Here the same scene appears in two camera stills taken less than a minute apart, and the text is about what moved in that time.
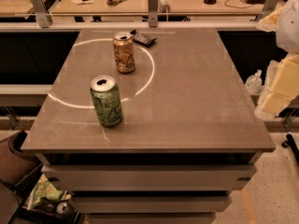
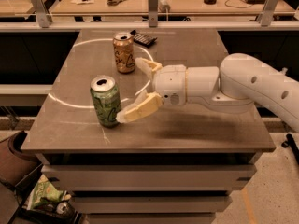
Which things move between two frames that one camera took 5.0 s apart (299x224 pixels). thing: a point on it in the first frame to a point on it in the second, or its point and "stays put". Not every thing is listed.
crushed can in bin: x=63 y=207 stays put
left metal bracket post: x=44 y=16 stays put
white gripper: x=289 y=27 to x=170 y=84
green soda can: x=106 y=96 stays put
